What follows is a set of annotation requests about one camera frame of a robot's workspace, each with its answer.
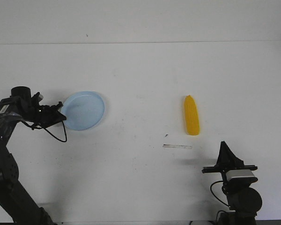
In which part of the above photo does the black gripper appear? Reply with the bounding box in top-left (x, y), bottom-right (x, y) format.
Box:
top-left (22, 98), bottom-right (67, 129)
top-left (202, 141), bottom-right (258, 188)

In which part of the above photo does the light blue round plate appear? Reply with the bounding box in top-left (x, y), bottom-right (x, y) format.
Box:
top-left (60, 91), bottom-right (105, 131)

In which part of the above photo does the yellow corn cob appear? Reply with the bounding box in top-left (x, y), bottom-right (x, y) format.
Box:
top-left (184, 95), bottom-right (200, 136)

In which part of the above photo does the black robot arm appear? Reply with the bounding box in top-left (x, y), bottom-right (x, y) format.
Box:
top-left (0, 86), bottom-right (66, 225)
top-left (202, 141), bottom-right (262, 225)

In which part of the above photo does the clear tape strip horizontal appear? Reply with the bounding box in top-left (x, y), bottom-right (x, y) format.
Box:
top-left (163, 144), bottom-right (192, 150)

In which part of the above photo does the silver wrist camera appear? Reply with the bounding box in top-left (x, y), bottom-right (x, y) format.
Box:
top-left (226, 169), bottom-right (258, 183)
top-left (31, 92), bottom-right (44, 103)

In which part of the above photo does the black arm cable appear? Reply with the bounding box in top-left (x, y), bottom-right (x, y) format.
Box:
top-left (23, 120), bottom-right (67, 143)
top-left (210, 180), bottom-right (230, 207)

